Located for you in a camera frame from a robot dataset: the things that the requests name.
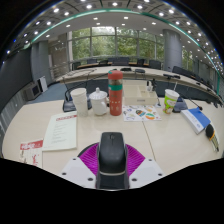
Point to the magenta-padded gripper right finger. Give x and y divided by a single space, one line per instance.
136 159

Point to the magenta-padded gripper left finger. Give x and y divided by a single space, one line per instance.
88 158

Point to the black computer mouse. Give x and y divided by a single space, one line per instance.
111 151

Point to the white paper document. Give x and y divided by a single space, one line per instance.
61 130

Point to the colourful sticker sheet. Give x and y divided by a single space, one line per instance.
141 113

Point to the black gooseneck microphone unit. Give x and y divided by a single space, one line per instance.
69 105
180 104

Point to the white lidded ceramic mug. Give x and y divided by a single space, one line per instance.
98 102

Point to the red and white magazine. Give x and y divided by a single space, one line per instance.
31 151

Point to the white compartment box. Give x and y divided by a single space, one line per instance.
140 96

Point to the green printed cup with straw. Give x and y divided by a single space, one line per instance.
170 101

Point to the red bottle with green band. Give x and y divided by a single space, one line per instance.
115 93

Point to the blue and white book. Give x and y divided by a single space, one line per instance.
196 119

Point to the black handheld microphone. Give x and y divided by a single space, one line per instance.
210 132

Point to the white paper sheet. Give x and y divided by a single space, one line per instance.
217 135

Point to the white leaning board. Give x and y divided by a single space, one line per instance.
42 83

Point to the dark conference chairs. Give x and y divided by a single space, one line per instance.
155 64

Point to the ceiling lights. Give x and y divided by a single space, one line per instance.
115 4

